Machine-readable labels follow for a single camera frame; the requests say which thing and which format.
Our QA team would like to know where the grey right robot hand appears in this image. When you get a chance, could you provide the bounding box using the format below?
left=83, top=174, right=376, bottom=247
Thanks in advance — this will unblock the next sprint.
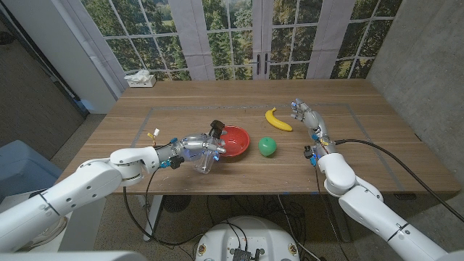
left=290, top=98, right=336, bottom=157

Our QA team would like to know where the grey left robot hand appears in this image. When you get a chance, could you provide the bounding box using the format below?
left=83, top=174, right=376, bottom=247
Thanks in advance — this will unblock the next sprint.
left=155, top=133, right=228, bottom=170

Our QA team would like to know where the clear spray bottle black nozzle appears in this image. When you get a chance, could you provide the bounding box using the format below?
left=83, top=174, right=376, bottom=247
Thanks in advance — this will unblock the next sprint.
left=191, top=120, right=226, bottom=175

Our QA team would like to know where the yellow banana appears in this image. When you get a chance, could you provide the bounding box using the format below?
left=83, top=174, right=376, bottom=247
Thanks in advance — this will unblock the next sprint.
left=265, top=107, right=294, bottom=133

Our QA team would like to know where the red bowl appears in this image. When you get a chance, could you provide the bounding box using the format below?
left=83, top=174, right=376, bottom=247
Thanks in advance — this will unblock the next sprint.
left=217, top=125, right=251, bottom=158

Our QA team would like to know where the green apple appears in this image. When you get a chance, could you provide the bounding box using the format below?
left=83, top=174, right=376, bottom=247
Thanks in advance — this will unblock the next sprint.
left=258, top=136, right=278, bottom=157

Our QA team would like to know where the black round floor fan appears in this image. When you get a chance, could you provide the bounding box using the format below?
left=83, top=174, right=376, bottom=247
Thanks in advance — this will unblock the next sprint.
left=162, top=194, right=192, bottom=213

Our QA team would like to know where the white tissue box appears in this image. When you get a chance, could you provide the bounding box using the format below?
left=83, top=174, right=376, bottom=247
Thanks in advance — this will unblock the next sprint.
left=124, top=70, right=157, bottom=88

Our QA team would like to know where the white table leg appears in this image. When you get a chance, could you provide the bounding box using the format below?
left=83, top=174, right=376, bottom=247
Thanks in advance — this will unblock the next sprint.
left=143, top=194, right=164, bottom=242

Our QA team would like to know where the white robot torso base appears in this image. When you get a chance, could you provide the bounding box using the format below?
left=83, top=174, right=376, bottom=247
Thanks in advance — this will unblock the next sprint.
left=195, top=215, right=301, bottom=261

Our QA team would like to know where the dark table leg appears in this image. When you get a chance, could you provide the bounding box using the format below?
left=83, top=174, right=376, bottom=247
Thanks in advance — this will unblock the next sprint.
left=328, top=194, right=352, bottom=243

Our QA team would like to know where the printed window backdrop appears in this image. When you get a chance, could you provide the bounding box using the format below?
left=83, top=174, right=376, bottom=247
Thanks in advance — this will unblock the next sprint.
left=57, top=0, right=403, bottom=81

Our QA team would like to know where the blue plastic bin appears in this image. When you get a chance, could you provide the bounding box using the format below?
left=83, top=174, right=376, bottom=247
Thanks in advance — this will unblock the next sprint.
left=0, top=140, right=63, bottom=200

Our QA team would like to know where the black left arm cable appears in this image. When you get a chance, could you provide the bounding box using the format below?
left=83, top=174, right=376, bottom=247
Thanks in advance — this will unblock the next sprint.
left=122, top=168, right=207, bottom=247

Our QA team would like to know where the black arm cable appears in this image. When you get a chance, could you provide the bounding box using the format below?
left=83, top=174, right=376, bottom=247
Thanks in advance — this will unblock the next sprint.
left=335, top=138, right=464, bottom=223
left=122, top=168, right=207, bottom=247

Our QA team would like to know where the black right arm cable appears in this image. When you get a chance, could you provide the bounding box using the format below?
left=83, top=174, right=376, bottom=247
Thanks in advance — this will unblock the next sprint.
left=335, top=138, right=464, bottom=223

